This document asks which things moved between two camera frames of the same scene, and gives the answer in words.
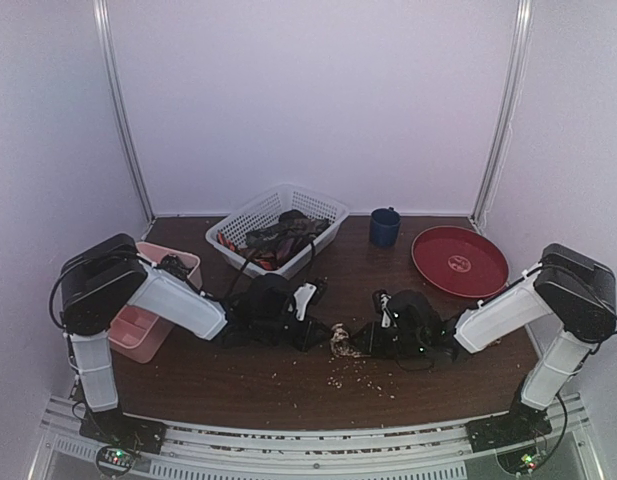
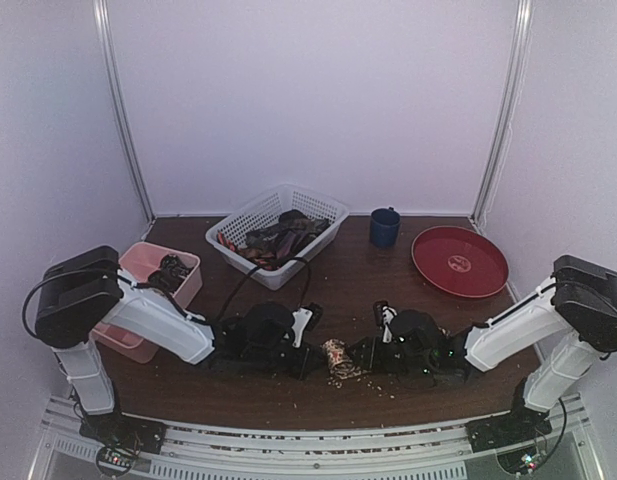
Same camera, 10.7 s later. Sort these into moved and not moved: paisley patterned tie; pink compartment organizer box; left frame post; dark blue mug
Moved: paisley patterned tie
Not moved: dark blue mug; left frame post; pink compartment organizer box
